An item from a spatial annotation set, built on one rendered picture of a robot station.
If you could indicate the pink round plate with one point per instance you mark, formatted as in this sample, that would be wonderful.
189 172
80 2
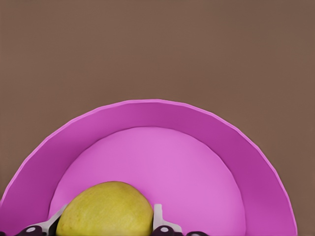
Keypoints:
177 167

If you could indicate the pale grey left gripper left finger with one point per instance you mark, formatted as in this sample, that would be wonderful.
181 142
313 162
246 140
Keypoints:
48 225

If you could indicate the yellow-green apple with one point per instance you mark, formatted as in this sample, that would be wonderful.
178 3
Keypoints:
105 211

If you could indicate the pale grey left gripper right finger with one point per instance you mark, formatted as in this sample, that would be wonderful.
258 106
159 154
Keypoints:
162 225

